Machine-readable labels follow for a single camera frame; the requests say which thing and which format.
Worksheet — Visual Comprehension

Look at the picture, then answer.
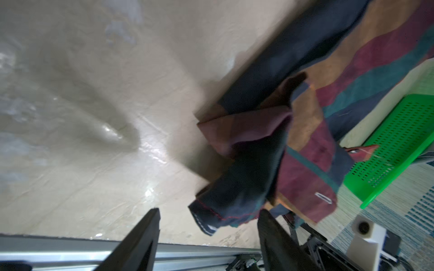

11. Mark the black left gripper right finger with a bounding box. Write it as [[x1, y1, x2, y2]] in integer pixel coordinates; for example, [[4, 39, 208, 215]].
[[258, 210, 319, 271]]

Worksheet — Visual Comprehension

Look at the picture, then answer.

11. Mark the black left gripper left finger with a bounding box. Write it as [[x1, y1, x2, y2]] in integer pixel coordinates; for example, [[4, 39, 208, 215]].
[[95, 208, 160, 271]]

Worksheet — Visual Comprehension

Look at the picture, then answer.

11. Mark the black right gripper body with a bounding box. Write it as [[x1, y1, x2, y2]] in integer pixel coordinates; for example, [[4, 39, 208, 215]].
[[301, 235, 362, 271]]

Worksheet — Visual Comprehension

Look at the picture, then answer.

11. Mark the multicolour plaid long sleeve shirt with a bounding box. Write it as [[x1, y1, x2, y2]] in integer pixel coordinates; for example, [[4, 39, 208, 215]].
[[189, 1, 434, 236]]

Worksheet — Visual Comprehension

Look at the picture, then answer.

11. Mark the green plastic laundry basket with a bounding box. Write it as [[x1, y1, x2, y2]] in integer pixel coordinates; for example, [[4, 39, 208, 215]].
[[344, 94, 434, 209]]

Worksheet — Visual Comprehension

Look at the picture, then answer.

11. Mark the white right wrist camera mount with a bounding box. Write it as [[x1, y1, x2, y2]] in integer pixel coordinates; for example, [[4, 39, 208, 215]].
[[346, 215, 401, 271]]

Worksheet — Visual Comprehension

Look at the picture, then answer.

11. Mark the aluminium front rail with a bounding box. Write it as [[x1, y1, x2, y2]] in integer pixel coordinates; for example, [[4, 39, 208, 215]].
[[1, 235, 262, 271]]

